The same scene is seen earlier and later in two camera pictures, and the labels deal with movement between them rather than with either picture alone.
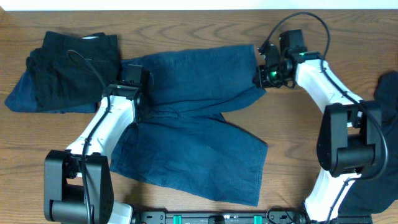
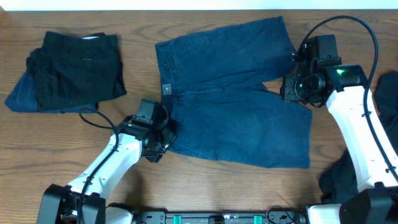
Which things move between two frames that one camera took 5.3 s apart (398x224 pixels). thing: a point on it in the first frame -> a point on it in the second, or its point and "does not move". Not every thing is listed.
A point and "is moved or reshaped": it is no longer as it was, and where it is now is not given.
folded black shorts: [60, 82] does not move
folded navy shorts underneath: [23, 98] does not move
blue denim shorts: [182, 142] is moved or reshaped
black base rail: [250, 218] does not move
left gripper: [144, 104] -> [168, 137]
